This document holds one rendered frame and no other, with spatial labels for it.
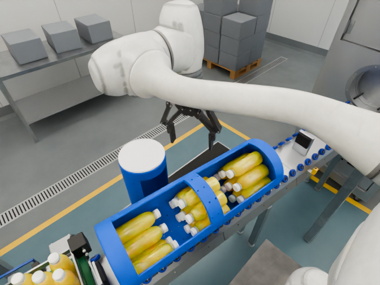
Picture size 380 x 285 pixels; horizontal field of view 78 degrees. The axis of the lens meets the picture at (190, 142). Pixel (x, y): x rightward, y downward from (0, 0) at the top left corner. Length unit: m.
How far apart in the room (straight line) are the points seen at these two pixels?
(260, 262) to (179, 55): 0.90
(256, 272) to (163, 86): 0.89
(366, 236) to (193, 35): 0.48
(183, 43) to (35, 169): 2.80
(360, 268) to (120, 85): 0.45
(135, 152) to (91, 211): 1.23
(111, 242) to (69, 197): 1.84
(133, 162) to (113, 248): 0.60
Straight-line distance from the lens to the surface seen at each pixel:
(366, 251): 0.30
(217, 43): 4.38
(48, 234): 2.60
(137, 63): 0.47
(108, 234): 0.96
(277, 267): 1.16
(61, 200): 2.76
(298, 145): 1.70
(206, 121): 0.72
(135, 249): 1.07
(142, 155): 1.43
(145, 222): 1.06
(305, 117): 0.44
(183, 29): 0.57
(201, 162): 2.55
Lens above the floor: 2.06
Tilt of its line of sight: 44 degrees down
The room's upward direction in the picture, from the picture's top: straight up
